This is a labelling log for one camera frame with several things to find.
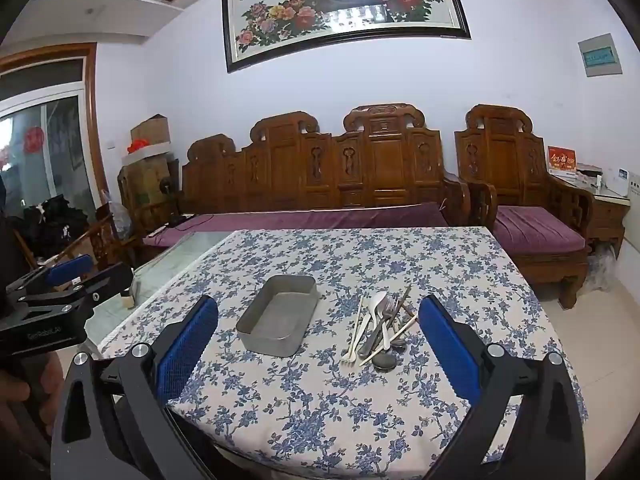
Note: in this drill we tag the dark wooden chopstick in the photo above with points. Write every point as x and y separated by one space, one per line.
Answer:
404 300

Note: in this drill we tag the large cardboard box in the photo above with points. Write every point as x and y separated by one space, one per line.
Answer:
145 185

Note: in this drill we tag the small cardboard box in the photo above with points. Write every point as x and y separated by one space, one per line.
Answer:
150 131

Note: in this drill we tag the person's left hand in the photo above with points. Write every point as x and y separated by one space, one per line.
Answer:
15 389

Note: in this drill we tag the red plastic bag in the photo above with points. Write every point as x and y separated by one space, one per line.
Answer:
137 147

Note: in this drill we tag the grey wall electrical box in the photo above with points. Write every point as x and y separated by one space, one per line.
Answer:
599 55

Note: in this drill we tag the red paper window decoration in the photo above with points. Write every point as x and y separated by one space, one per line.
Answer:
34 140

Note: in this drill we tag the pile of black clothes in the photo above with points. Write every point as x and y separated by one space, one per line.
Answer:
55 222

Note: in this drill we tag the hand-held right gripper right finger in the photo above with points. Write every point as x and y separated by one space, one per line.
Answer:
450 350

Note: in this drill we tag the metal fork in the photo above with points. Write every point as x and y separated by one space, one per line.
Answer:
393 303

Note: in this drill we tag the flat cardboard box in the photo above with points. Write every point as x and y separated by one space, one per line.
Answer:
587 172

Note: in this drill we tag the crumpled clear plastic bag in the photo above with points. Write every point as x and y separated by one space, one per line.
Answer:
600 270

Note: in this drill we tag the red box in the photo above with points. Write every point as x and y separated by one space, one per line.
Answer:
562 160

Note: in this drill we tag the rectangular metal tray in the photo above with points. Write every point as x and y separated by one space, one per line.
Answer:
277 312

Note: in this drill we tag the wooden side table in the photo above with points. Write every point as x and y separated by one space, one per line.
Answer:
607 215

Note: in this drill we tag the wooden chair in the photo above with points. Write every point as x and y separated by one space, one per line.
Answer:
92 240

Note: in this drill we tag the plain metal spoon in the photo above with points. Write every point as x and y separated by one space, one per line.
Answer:
398 342

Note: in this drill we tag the wooden framed glass door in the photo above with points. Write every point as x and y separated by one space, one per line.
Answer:
50 125

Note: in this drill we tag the carved wooden armchair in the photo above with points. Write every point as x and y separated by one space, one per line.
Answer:
500 160

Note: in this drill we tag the white box with blue label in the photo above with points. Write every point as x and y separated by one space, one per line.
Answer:
616 180

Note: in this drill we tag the purple sofa cushion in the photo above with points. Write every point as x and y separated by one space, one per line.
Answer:
300 220

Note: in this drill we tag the pale wooden chopstick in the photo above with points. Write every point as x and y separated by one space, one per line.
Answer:
406 321

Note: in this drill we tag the blue floral tablecloth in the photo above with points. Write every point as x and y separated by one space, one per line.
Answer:
350 260

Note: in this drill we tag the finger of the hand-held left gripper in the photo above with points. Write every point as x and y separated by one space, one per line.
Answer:
70 269
105 282

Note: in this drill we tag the carved wooden sofa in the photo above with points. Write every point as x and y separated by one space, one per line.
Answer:
380 170

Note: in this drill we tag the framed peacock flower painting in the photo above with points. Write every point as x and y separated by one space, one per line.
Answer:
350 0

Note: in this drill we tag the cream plastic chopstick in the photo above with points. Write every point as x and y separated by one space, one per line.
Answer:
387 342

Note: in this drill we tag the black desk fan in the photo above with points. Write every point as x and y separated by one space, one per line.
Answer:
167 187

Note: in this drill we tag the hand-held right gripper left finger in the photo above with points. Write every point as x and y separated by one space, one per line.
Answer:
187 350

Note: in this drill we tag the purple armchair cushion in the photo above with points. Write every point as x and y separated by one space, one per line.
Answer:
535 230

